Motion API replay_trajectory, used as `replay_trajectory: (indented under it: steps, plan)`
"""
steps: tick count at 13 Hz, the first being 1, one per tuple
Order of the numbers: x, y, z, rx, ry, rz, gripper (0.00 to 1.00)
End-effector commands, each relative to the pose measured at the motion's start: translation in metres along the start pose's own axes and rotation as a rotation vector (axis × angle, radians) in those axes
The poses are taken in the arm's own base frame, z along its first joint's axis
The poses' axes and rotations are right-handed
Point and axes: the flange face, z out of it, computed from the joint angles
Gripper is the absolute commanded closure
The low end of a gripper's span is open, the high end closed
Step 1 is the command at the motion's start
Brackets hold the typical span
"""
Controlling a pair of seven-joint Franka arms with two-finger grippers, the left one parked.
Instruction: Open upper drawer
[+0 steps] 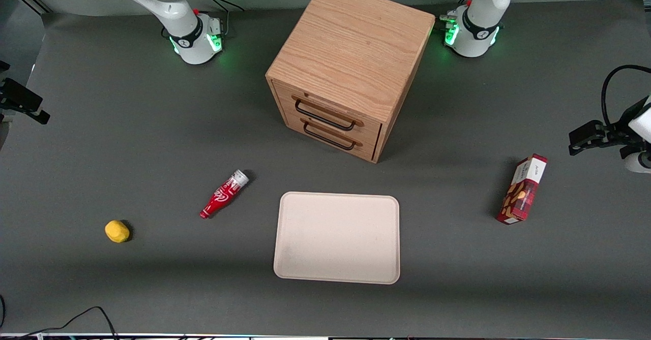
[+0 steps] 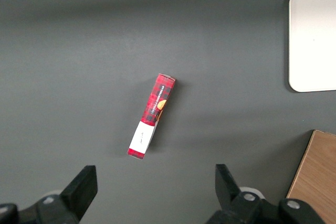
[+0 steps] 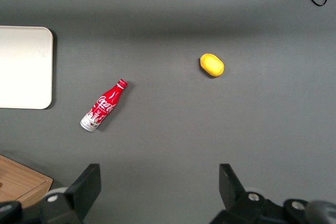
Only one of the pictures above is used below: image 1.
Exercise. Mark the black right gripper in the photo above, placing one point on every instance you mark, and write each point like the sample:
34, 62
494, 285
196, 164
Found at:
15, 97

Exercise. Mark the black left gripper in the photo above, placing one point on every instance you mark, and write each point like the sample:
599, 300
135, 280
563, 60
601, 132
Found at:
617, 129

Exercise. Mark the wooden drawer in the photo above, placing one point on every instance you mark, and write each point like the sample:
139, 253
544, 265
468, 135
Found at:
368, 130
368, 149

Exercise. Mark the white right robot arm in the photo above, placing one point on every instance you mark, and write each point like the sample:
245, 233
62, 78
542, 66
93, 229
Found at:
173, 4

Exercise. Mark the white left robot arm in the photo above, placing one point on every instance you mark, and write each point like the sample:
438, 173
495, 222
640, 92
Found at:
480, 30

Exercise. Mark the wooden drawer cabinet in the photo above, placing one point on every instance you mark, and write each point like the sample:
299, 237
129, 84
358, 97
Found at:
356, 40

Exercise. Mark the red cookie box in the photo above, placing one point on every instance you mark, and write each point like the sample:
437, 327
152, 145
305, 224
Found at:
521, 192

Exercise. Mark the dark grey table mat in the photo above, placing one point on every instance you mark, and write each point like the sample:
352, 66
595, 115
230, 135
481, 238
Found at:
152, 126

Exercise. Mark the yellow lemon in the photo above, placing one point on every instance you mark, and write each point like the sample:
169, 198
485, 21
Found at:
117, 232

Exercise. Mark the red soda bottle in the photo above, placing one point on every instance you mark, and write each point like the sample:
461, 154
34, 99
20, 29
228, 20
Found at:
222, 196

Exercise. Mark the beige plastic tray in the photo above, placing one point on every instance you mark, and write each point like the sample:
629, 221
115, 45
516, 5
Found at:
335, 238

